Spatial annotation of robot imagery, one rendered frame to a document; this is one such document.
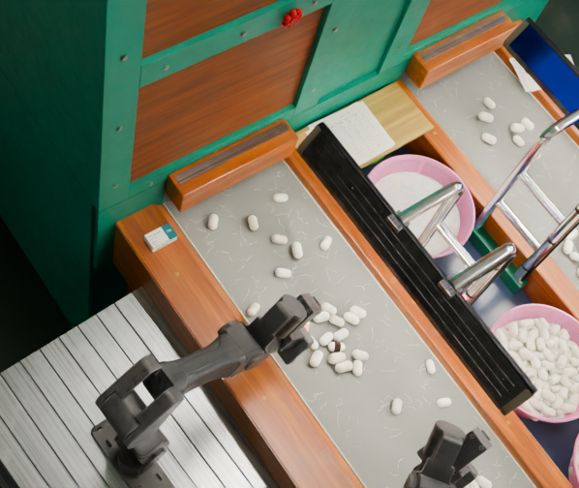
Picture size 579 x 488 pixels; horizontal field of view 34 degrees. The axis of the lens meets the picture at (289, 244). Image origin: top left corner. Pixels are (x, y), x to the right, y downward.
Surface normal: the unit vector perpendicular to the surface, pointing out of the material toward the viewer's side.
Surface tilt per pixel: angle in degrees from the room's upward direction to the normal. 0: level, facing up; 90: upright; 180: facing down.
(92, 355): 0
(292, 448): 0
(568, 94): 58
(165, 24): 90
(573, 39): 0
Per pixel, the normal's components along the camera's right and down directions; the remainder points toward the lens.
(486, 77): 0.19, -0.46
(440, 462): -0.07, 0.22
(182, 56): 0.58, 0.77
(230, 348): 0.55, -0.64
